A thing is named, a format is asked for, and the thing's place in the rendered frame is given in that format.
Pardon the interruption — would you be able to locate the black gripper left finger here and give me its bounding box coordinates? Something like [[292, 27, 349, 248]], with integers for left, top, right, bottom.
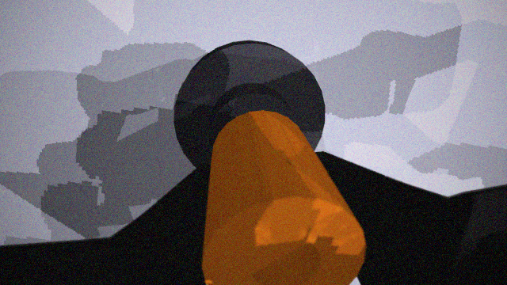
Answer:
[[0, 165, 211, 285]]

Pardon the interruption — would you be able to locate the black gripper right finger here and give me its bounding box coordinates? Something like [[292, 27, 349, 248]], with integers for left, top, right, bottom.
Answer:
[[315, 151, 507, 285]]

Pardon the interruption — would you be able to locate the orange cylinder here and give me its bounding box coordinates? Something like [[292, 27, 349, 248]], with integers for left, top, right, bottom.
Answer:
[[202, 110, 367, 285]]

